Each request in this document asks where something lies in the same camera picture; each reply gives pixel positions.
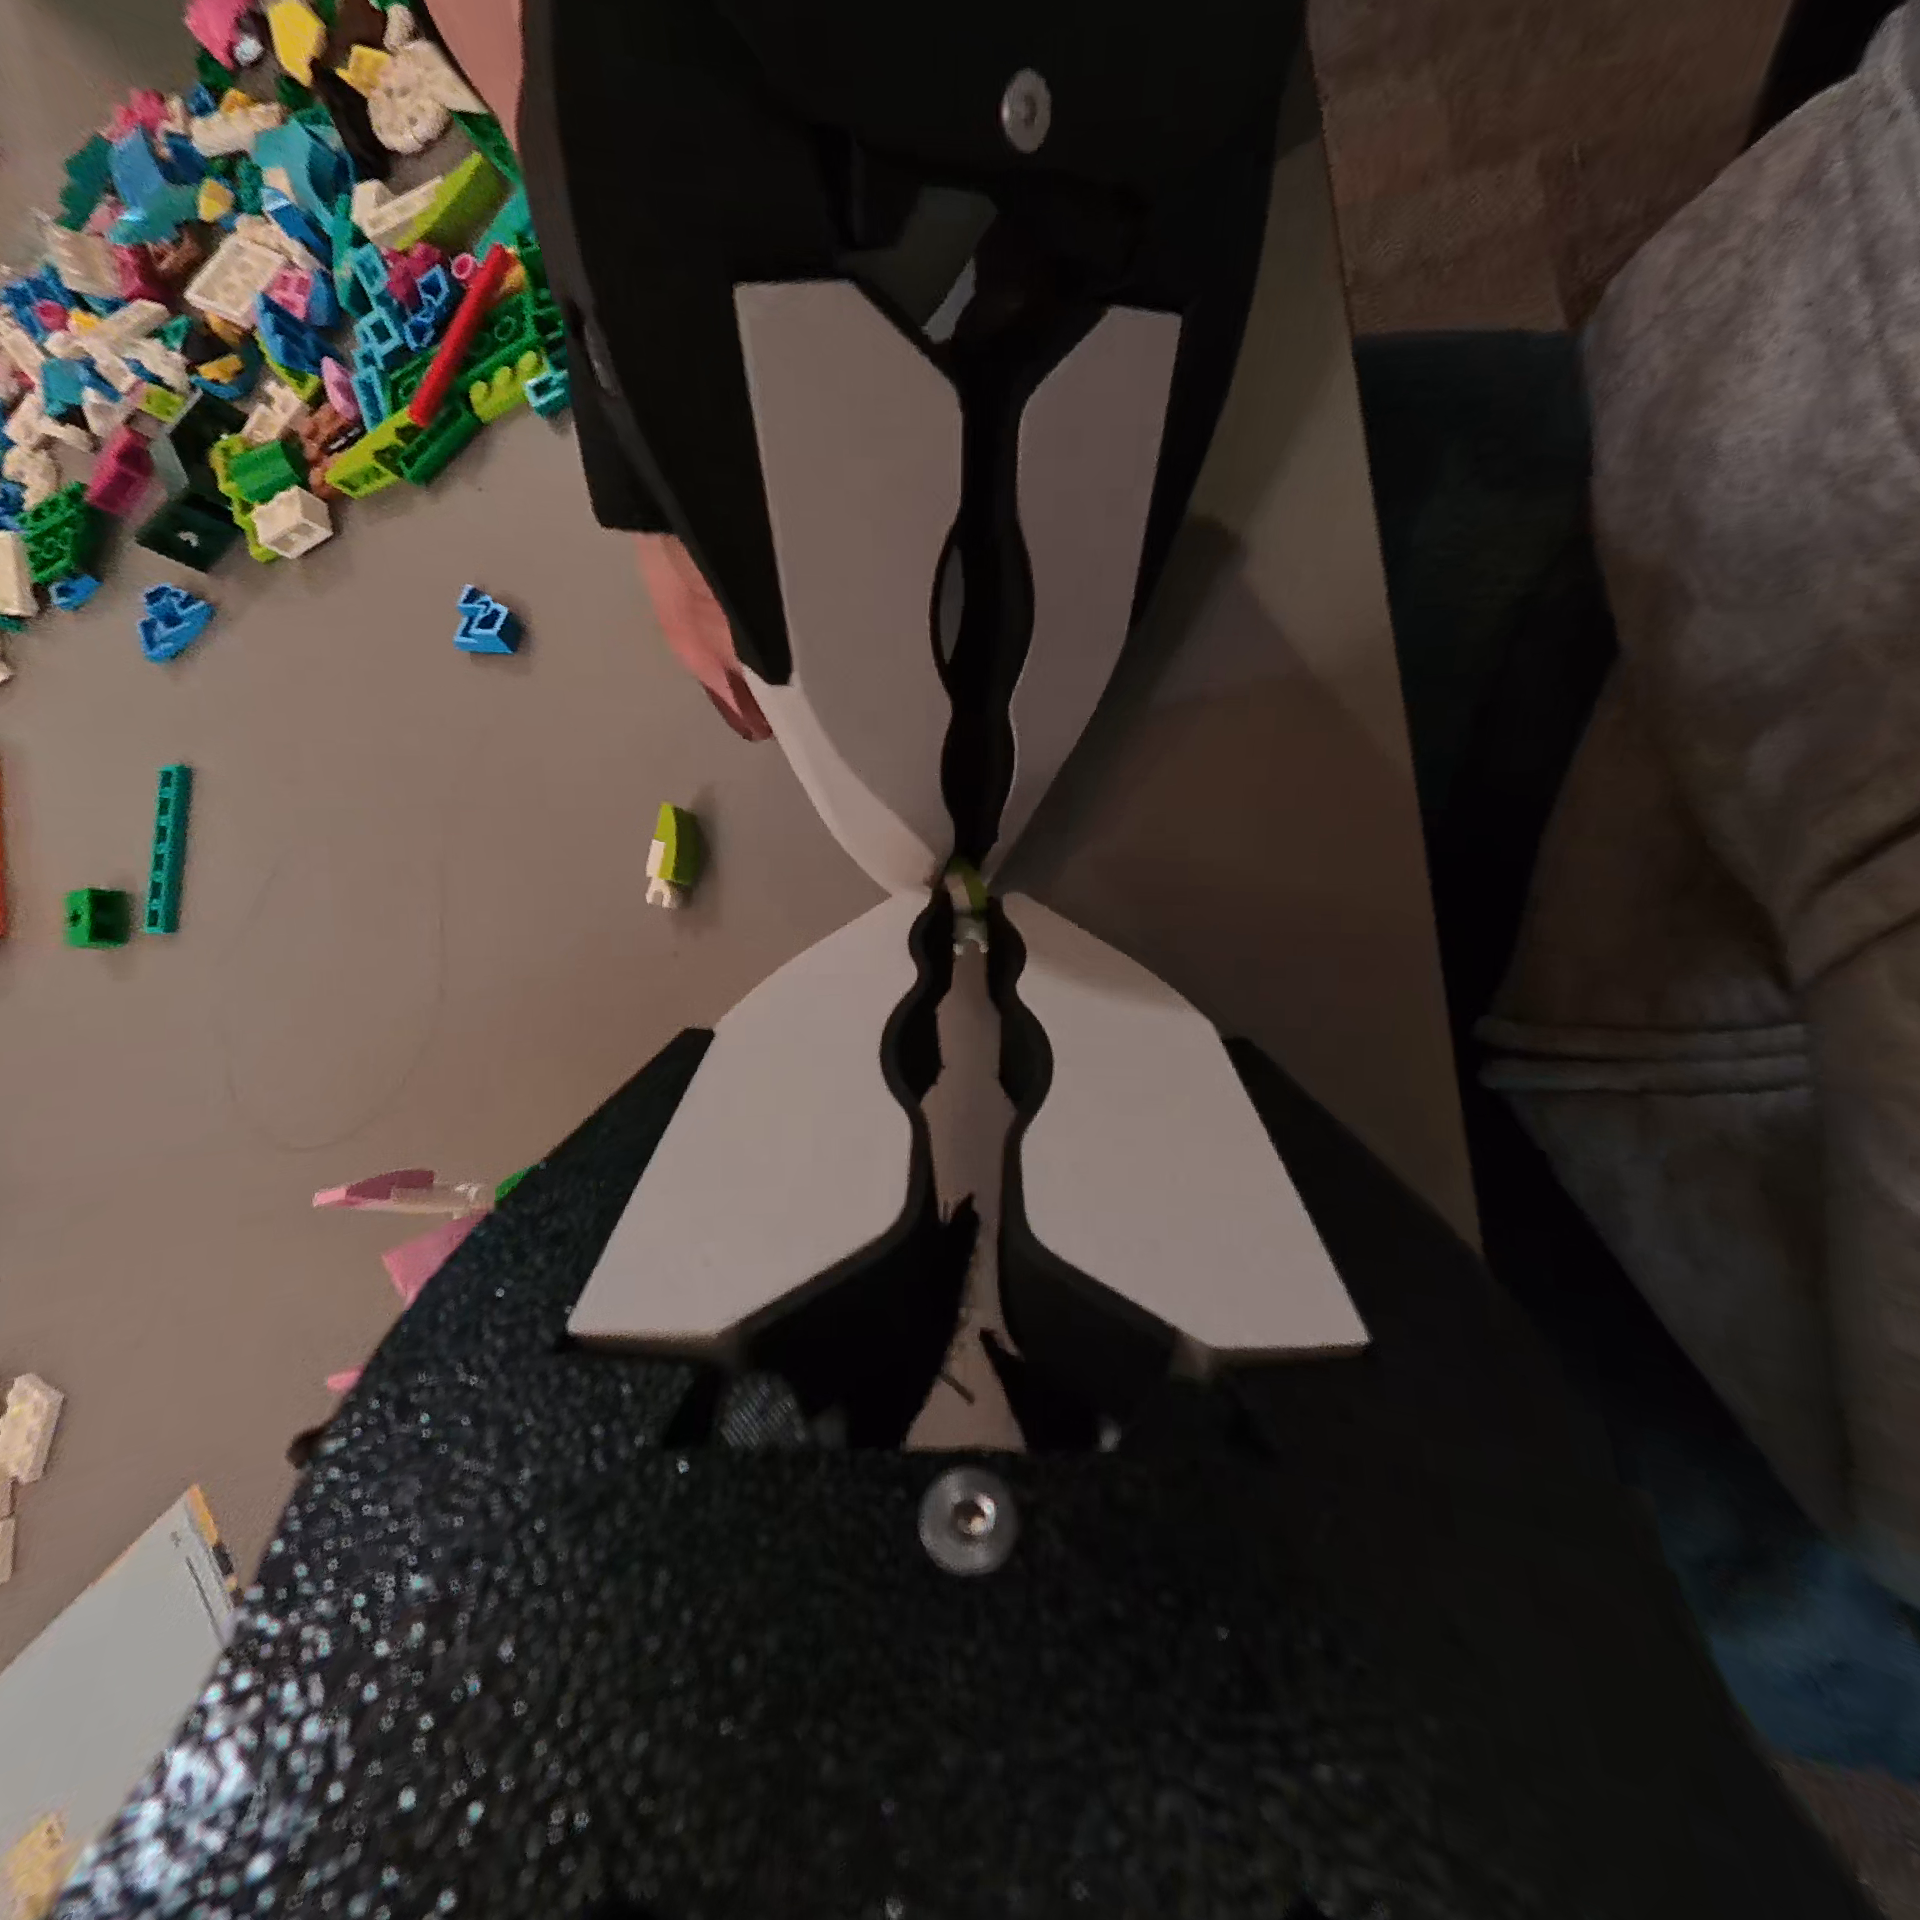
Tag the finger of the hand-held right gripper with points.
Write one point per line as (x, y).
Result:
(854, 524)
(1095, 524)

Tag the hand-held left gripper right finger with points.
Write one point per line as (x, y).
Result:
(1184, 1185)

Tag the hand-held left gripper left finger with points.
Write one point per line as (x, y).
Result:
(750, 1170)

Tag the small lime lego piece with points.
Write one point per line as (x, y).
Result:
(968, 888)

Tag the lime and white lego piece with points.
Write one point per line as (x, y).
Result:
(679, 849)

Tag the pink lego flower model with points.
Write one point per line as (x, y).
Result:
(428, 1253)

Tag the blue lego brick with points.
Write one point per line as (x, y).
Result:
(488, 622)
(173, 627)

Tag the pile of mixed lego bricks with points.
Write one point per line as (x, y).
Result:
(300, 300)

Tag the long teal lego plate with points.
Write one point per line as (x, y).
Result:
(169, 849)

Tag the small green lego brick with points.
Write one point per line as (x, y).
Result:
(98, 918)

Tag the white lego brick assembly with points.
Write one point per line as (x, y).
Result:
(31, 1424)

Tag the lego instruction booklet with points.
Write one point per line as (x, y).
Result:
(105, 1650)

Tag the person's right hand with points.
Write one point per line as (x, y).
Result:
(698, 630)

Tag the grey sweatshirt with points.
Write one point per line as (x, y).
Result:
(1724, 601)

